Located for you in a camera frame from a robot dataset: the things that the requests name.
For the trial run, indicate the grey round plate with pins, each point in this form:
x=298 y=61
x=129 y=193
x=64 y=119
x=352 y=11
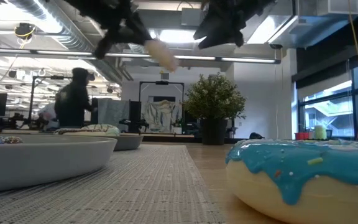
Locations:
x=42 y=161

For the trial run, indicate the black table edge frame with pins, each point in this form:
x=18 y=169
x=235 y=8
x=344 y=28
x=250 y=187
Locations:
x=166 y=139

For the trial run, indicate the green artificial plant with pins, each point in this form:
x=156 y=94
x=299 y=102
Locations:
x=214 y=99

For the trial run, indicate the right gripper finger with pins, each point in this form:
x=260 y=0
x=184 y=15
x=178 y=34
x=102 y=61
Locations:
x=207 y=28
x=228 y=37

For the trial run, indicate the blue frosted donut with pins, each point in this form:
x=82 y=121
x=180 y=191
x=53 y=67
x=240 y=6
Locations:
x=306 y=161

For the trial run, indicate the small grey bowl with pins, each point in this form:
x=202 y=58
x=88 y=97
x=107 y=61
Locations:
x=129 y=143

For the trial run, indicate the red box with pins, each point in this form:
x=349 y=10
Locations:
x=301 y=136

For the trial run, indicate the light green cup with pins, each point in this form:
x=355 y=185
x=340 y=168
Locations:
x=320 y=133

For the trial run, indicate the black overhead camera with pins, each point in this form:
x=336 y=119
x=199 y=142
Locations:
x=24 y=30

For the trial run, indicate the pink frosted donut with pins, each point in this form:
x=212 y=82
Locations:
x=163 y=56

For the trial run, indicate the grey curtain panel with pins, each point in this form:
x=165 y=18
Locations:
x=112 y=112

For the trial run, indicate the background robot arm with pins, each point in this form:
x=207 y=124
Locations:
x=134 y=123

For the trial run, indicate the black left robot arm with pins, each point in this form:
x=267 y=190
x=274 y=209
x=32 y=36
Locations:
x=89 y=6

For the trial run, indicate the grey woven placemat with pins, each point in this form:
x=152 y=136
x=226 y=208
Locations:
x=135 y=186

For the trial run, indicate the printed cloth backdrop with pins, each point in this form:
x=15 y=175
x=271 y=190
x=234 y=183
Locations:
x=162 y=115

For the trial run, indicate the rig rail with light strips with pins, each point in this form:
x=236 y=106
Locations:
x=197 y=58

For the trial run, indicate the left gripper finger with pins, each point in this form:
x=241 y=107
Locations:
x=138 y=31
x=103 y=48

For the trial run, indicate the black plant pot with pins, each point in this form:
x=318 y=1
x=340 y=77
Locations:
x=213 y=132

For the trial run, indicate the mint donut with dark drizzle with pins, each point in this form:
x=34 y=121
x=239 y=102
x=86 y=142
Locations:
x=104 y=129

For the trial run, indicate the black station frame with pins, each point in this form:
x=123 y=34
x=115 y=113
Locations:
x=162 y=82
x=42 y=77

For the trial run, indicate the small black round object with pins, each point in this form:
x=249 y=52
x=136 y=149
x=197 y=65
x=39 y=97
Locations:
x=256 y=136

